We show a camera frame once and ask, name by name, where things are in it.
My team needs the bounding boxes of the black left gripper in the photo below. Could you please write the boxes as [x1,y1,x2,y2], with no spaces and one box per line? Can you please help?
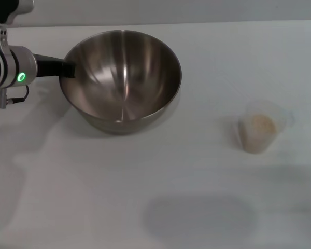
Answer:
[32,53,77,79]

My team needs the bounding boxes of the stainless steel mixing bowl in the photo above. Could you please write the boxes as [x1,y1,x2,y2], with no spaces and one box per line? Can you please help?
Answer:
[59,30,183,135]

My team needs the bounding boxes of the clear plastic measuring cup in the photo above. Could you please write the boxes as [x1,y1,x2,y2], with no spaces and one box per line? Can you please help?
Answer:
[237,100,295,155]

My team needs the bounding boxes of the white rice grains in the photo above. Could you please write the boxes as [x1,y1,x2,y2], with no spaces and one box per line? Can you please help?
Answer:
[242,114,278,154]

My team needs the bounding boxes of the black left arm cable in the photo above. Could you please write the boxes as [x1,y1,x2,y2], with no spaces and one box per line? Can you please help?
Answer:
[5,85,30,103]

